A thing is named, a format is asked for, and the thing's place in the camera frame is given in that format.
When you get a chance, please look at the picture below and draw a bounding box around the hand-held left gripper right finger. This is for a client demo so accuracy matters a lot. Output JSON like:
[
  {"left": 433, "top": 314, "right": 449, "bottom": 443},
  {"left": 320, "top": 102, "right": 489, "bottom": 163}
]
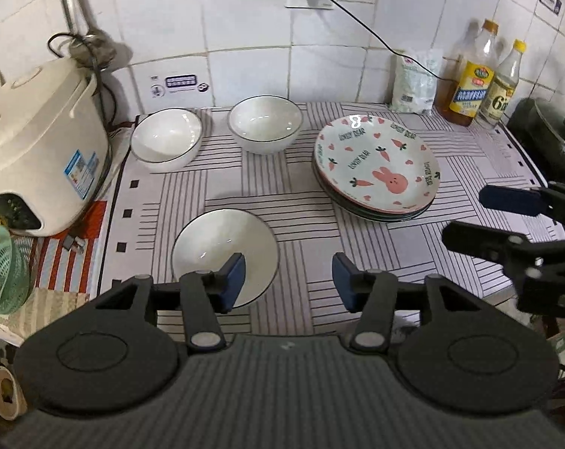
[{"left": 332, "top": 253, "right": 484, "bottom": 354}]

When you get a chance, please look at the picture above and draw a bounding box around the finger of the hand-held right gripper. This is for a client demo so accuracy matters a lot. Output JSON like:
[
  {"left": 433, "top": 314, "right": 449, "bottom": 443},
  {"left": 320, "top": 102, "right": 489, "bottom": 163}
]
[
  {"left": 442, "top": 220, "right": 565, "bottom": 321},
  {"left": 479, "top": 181, "right": 565, "bottom": 232}
]

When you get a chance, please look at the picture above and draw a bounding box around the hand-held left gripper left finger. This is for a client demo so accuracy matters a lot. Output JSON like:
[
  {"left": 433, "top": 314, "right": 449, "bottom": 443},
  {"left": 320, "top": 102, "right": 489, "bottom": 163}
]
[{"left": 94, "top": 253, "right": 247, "bottom": 354}]

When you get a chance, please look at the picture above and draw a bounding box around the white bowl with dark rim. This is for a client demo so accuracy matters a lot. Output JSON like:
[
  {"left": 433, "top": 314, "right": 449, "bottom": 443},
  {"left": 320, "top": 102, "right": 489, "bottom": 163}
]
[
  {"left": 171, "top": 209, "right": 280, "bottom": 309},
  {"left": 130, "top": 109, "right": 204, "bottom": 172},
  {"left": 227, "top": 96, "right": 303, "bottom": 155}
]

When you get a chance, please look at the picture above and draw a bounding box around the white plate with bunny print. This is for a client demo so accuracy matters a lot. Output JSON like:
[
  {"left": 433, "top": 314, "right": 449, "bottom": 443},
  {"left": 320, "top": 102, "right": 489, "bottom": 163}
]
[{"left": 314, "top": 114, "right": 441, "bottom": 213}]

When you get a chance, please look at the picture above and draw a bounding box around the striped table mat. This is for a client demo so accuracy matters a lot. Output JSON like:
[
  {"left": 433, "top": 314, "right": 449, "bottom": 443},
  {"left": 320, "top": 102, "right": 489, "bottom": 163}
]
[{"left": 98, "top": 102, "right": 565, "bottom": 337}]

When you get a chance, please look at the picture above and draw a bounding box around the glass pot lid wooden knob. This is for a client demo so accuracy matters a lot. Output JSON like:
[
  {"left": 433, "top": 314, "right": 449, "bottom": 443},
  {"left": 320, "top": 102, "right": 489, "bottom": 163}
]
[{"left": 535, "top": 99, "right": 565, "bottom": 169}]

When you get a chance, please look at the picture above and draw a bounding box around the clear vinegar bottle yellow cap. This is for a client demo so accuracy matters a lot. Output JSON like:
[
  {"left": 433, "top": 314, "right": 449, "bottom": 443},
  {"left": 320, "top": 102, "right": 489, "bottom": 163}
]
[{"left": 479, "top": 40, "right": 527, "bottom": 129}]

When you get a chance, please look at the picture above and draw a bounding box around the cooking wine bottle yellow label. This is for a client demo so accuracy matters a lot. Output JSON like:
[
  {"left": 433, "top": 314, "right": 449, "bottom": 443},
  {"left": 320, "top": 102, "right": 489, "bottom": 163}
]
[{"left": 436, "top": 19, "right": 499, "bottom": 127}]

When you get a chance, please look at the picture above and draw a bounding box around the white plastic salt bag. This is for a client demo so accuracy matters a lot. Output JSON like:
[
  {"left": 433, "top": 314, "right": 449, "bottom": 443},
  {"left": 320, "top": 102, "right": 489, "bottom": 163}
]
[{"left": 389, "top": 48, "right": 445, "bottom": 114}]

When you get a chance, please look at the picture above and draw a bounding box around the black power plug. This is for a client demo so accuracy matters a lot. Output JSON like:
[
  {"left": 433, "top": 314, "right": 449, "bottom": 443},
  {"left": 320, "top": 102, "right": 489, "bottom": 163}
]
[{"left": 62, "top": 234, "right": 87, "bottom": 256}]

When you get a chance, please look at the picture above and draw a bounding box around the red striped cloth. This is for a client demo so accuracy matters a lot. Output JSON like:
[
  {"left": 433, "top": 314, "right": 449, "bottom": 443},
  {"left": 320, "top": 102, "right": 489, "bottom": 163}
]
[{"left": 30, "top": 199, "right": 110, "bottom": 291}]

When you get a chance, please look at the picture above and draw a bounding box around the beige woven cloth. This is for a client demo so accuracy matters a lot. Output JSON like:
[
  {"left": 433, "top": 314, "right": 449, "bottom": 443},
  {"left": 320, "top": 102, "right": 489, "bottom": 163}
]
[{"left": 0, "top": 287, "right": 94, "bottom": 347}]

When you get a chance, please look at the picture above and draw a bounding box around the green plastic basket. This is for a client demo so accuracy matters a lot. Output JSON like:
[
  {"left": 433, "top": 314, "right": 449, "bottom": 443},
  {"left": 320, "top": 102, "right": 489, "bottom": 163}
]
[{"left": 0, "top": 226, "right": 32, "bottom": 315}]

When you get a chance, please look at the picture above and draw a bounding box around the cream rice cooker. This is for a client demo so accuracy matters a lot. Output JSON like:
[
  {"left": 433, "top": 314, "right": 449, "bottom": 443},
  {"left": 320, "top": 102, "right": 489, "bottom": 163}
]
[{"left": 0, "top": 57, "right": 112, "bottom": 238}]

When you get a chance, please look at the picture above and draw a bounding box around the white round object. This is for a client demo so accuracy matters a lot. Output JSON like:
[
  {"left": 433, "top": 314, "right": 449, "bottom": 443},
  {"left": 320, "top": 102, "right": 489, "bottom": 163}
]
[{"left": 0, "top": 365, "right": 28, "bottom": 421}]

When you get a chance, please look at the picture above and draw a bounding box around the black pot with wooden handle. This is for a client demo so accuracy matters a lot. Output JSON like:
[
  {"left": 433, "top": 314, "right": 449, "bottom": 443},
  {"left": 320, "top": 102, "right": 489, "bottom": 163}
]
[{"left": 506, "top": 97, "right": 565, "bottom": 183}]

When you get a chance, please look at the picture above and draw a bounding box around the small white wall sticker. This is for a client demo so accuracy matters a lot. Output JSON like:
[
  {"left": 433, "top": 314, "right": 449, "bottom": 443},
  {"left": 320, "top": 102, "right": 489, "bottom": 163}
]
[{"left": 149, "top": 74, "right": 210, "bottom": 99}]

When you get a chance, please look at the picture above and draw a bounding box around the black rice cooker cord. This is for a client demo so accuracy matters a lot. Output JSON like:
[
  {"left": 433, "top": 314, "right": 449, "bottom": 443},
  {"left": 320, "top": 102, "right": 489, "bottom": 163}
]
[{"left": 47, "top": 33, "right": 119, "bottom": 127}]

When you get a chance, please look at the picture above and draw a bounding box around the black charger cable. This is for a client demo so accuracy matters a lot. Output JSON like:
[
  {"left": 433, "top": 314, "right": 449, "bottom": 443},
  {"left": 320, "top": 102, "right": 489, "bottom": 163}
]
[{"left": 329, "top": 0, "right": 445, "bottom": 80}]

